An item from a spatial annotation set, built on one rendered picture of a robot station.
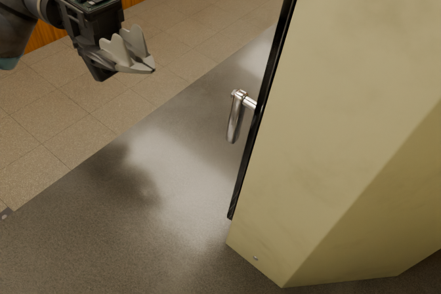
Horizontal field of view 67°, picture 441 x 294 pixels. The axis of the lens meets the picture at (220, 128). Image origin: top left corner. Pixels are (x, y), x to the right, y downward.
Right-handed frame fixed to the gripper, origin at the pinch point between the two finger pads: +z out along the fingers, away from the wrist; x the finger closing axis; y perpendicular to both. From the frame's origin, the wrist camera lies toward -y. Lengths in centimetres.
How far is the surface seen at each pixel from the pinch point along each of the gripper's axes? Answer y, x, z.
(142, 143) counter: -20.4, 0.0, -3.2
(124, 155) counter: -20.4, -4.4, -3.5
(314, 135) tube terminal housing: 11.8, -5.4, 27.0
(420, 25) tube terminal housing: 23.8, -5.4, 29.6
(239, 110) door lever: 4.3, -0.9, 17.0
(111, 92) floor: -114, 62, -105
